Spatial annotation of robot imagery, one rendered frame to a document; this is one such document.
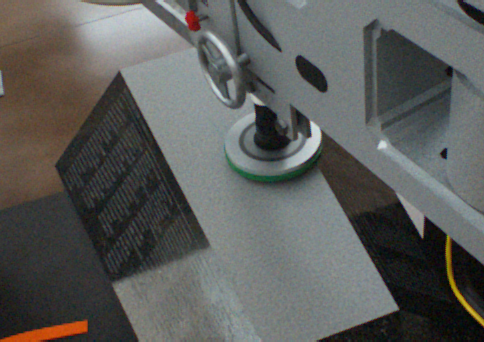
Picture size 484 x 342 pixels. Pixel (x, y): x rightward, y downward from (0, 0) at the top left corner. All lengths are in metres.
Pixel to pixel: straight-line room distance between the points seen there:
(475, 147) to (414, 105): 0.22
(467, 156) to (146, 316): 0.93
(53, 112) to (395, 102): 2.49
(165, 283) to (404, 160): 0.73
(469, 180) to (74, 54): 2.97
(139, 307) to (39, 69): 2.19
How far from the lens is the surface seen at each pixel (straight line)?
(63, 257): 2.89
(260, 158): 1.75
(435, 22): 0.98
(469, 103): 1.01
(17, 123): 3.56
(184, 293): 1.69
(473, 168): 1.06
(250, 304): 1.55
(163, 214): 1.82
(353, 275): 1.58
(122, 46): 3.84
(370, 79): 1.17
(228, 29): 1.47
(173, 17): 1.85
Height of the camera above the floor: 2.06
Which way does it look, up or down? 42 degrees down
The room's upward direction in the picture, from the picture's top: 9 degrees counter-clockwise
